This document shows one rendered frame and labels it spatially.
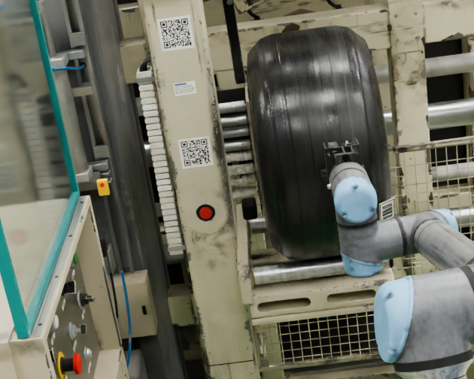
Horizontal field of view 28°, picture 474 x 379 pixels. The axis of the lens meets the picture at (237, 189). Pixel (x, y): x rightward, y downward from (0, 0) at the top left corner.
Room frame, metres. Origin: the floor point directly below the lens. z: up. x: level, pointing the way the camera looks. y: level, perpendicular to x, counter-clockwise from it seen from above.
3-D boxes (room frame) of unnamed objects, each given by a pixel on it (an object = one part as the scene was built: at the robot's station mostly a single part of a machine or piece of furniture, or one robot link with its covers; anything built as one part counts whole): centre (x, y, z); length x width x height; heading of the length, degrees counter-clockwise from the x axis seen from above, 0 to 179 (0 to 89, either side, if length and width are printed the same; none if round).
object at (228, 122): (2.56, 0.03, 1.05); 0.20 x 0.15 x 0.30; 87
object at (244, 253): (2.18, 0.00, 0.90); 0.40 x 0.03 x 0.10; 177
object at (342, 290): (2.03, -0.17, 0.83); 0.36 x 0.09 x 0.06; 87
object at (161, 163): (2.13, 0.17, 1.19); 0.05 x 0.04 x 0.48; 177
